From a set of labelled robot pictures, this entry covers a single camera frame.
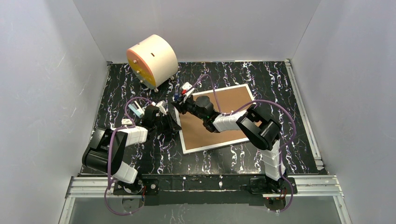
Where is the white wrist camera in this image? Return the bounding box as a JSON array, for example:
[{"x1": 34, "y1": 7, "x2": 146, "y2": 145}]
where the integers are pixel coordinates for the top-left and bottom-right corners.
[
  {"x1": 180, "y1": 82, "x2": 195, "y2": 103},
  {"x1": 152, "y1": 100, "x2": 168, "y2": 115}
]

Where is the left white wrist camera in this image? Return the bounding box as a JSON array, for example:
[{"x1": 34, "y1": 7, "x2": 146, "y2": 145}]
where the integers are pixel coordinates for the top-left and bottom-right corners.
[{"x1": 152, "y1": 100, "x2": 168, "y2": 115}]

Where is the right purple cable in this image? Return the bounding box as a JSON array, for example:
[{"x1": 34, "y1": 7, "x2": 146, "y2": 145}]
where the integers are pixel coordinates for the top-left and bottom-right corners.
[{"x1": 182, "y1": 74, "x2": 297, "y2": 214}]

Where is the light blue stapler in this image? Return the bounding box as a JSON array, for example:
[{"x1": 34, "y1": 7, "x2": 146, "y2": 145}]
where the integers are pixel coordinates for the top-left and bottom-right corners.
[{"x1": 128, "y1": 103, "x2": 144, "y2": 118}]

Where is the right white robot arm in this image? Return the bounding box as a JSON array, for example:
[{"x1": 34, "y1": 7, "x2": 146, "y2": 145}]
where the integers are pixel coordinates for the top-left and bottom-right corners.
[{"x1": 172, "y1": 96, "x2": 285, "y2": 194}]

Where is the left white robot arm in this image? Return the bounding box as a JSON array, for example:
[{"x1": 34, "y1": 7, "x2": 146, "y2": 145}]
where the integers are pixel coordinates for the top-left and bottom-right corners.
[{"x1": 82, "y1": 101, "x2": 182, "y2": 184}]

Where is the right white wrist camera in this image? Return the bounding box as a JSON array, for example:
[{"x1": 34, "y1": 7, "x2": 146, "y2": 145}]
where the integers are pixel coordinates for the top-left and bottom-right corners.
[{"x1": 180, "y1": 82, "x2": 195, "y2": 103}]

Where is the cylindrical beige drawer cabinet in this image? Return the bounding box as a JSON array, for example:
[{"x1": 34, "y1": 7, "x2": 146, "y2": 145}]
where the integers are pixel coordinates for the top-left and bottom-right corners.
[{"x1": 126, "y1": 35, "x2": 178, "y2": 92}]

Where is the white picture frame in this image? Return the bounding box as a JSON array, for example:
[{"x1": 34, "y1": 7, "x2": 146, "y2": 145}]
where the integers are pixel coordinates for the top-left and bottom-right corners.
[{"x1": 175, "y1": 84, "x2": 255, "y2": 154}]

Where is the white staple box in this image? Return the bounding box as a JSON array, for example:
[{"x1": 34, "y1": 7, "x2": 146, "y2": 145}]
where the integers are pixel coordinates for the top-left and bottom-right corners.
[{"x1": 121, "y1": 119, "x2": 133, "y2": 126}]

